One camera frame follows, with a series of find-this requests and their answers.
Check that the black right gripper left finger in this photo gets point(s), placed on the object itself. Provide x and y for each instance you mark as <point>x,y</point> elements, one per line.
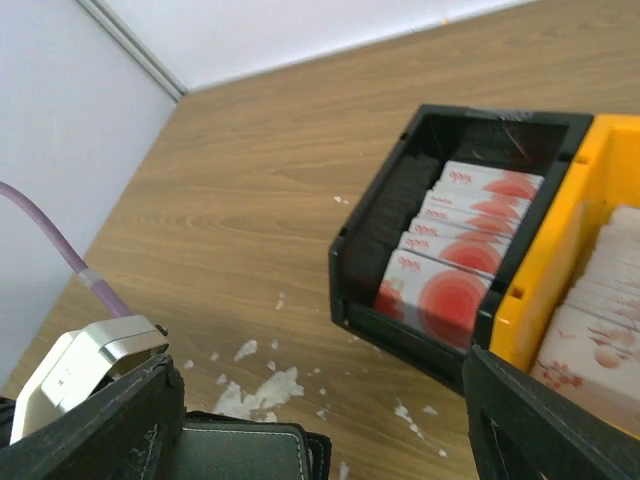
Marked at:
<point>128,430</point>

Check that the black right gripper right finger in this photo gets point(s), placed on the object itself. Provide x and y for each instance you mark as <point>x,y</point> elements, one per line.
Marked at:
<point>521,429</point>

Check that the black leather card holder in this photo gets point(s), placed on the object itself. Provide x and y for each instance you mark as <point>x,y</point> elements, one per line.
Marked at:
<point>218,447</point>

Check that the red white card stack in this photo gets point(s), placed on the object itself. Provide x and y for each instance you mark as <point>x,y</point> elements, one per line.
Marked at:
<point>447,258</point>

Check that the yellow middle storage bin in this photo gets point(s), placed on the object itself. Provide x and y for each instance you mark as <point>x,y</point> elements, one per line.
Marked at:
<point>604,175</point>

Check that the black left storage bin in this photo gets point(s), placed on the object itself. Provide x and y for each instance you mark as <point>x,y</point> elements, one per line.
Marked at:
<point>537,142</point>

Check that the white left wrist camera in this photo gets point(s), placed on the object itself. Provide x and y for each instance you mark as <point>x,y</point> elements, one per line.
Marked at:
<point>77,363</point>

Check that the aluminium corner post left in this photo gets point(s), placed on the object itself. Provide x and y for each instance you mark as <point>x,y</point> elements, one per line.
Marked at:
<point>116,28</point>

